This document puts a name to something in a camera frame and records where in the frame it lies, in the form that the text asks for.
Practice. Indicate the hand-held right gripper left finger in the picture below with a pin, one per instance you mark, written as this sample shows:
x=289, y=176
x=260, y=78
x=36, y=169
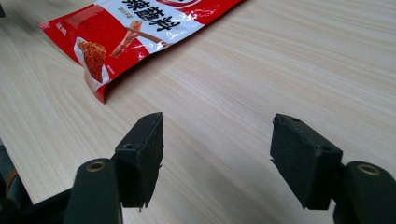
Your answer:
x=140, y=161

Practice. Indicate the red and white snack packet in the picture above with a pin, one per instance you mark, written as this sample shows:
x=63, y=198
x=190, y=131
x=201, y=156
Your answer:
x=124, y=34

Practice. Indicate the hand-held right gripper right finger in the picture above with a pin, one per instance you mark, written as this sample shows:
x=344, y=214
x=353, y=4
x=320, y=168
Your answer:
x=306, y=165

